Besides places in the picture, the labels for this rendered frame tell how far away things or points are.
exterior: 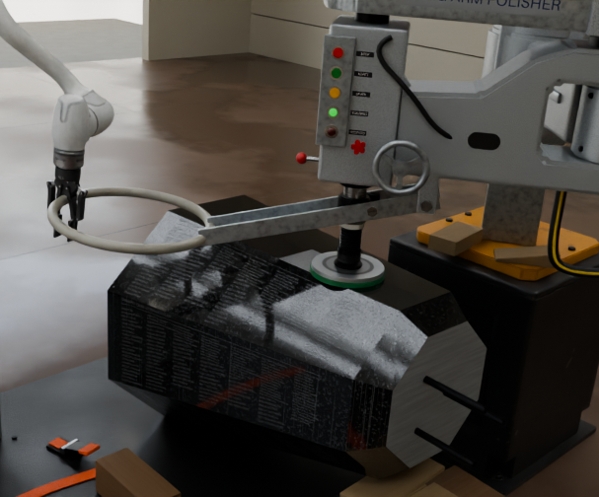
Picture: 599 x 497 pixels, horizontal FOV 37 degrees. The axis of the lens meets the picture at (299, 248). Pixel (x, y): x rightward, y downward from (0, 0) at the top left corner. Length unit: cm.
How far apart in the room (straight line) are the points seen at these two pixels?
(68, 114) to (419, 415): 131
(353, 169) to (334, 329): 44
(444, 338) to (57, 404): 161
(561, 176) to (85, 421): 191
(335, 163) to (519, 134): 48
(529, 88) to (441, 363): 77
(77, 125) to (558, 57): 134
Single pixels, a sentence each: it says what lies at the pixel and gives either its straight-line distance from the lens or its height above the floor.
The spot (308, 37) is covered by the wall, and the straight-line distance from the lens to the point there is 1103.
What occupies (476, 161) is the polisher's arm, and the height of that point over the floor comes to 122.
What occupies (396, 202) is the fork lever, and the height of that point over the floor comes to 107.
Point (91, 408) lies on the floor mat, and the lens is 344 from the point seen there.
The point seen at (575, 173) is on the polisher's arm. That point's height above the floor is 122.
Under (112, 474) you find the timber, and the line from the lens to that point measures 288.
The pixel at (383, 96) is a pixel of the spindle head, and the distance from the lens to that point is 233.
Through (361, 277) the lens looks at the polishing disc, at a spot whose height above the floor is 85.
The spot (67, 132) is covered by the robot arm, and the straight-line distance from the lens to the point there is 266.
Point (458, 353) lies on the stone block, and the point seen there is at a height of 68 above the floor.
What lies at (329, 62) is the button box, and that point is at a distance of 231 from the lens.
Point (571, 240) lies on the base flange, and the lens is 328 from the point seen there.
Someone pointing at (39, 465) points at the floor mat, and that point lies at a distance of 316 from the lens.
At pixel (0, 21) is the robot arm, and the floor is 145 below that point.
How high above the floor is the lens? 181
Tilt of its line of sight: 21 degrees down
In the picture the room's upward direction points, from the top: 4 degrees clockwise
